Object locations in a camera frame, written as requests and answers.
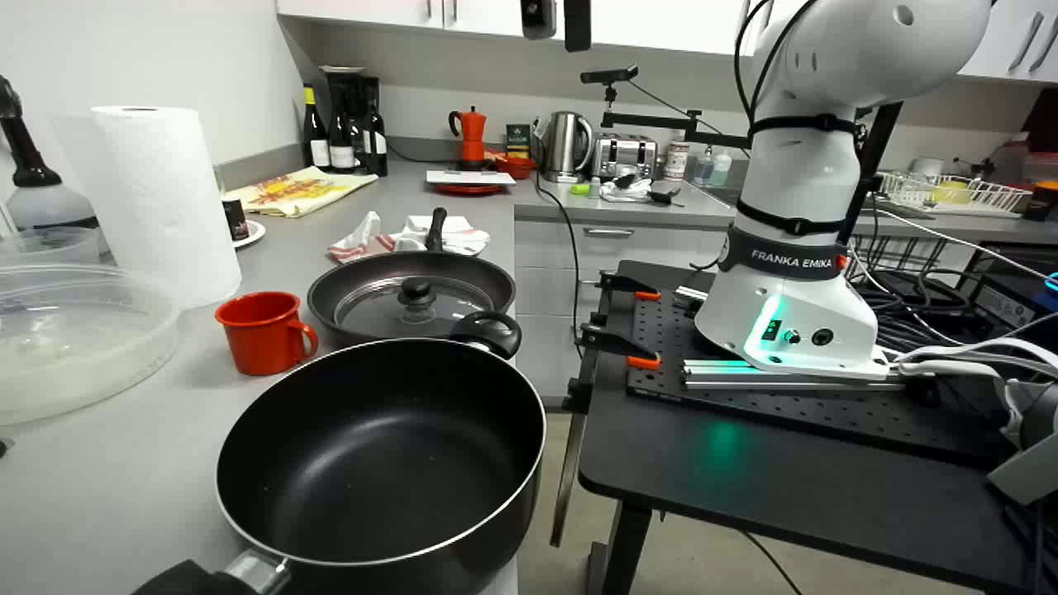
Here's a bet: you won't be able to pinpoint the glass lid black knob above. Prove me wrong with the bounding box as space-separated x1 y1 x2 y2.
329 274 492 344

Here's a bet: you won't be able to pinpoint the black pot loop handles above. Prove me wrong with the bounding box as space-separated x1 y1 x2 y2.
135 312 552 595

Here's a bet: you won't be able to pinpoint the red moka pot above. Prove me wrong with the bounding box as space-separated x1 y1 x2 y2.
445 106 492 172

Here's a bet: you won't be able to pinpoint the black frying pan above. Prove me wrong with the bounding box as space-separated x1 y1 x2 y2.
304 204 520 354

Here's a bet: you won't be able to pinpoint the steel electric kettle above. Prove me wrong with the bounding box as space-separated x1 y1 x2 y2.
536 109 599 184

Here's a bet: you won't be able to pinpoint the steel toaster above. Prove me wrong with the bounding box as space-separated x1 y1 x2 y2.
593 133 661 184

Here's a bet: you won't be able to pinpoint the white flat tray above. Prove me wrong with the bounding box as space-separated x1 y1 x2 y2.
423 164 520 191

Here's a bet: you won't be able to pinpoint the red plate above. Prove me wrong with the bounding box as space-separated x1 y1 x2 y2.
432 179 508 197

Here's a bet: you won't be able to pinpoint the black coffee machine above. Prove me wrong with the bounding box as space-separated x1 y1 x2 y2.
318 63 384 170

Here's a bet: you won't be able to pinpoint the clear soap bottle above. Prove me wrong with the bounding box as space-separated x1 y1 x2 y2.
697 143 741 191

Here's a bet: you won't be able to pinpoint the dark wine bottle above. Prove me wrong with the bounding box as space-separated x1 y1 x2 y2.
359 106 389 179
302 87 335 176
327 109 359 176

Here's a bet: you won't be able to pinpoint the folded white cloth red stripes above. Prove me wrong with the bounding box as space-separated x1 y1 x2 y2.
389 213 492 258

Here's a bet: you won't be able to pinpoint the black clamp orange tips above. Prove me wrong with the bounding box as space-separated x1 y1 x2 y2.
583 324 669 377
599 272 665 306

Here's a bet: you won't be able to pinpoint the grey base cabinet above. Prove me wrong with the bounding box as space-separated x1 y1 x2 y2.
508 213 734 405

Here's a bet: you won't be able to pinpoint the crumpled white cloth red stripes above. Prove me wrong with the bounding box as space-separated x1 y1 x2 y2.
323 207 396 268

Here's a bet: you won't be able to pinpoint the yellow printed bag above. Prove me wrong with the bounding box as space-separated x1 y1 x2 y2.
226 164 381 221

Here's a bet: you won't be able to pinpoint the black perforated breadboard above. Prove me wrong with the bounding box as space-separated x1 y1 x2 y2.
615 260 994 459

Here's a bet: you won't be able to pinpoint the round white plate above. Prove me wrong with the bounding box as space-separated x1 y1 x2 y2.
228 216 269 252

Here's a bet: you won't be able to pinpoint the small dark spice jar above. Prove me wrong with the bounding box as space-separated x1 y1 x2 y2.
222 196 252 243

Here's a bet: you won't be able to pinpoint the red mug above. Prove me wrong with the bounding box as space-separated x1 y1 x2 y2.
210 286 320 381

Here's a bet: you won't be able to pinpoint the white paper towel roll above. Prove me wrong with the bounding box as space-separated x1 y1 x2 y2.
64 103 245 312

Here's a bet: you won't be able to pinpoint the black robot table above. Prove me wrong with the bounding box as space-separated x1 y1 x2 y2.
576 258 1058 595

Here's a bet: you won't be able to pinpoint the clear plastic bowl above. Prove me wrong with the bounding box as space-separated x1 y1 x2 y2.
0 258 185 426

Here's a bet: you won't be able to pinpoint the grey power box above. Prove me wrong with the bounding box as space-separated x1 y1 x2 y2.
984 426 1058 509

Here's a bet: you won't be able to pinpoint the black stereo camera bar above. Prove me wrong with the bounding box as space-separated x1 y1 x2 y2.
578 63 640 90

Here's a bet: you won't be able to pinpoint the white wall cabinet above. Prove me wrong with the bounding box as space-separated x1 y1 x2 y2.
273 0 762 59

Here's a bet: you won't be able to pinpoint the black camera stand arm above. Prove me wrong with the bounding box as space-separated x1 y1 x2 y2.
599 79 754 149

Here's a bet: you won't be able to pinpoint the black kettle cord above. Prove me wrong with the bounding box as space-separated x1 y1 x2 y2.
536 179 587 333

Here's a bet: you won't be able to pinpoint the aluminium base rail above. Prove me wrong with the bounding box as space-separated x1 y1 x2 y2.
682 358 900 391

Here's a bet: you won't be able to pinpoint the wire dish rack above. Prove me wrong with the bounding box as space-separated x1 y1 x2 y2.
879 162 1038 221

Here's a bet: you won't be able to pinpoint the white cable bundle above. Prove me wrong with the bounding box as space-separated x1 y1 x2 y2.
879 333 1058 444

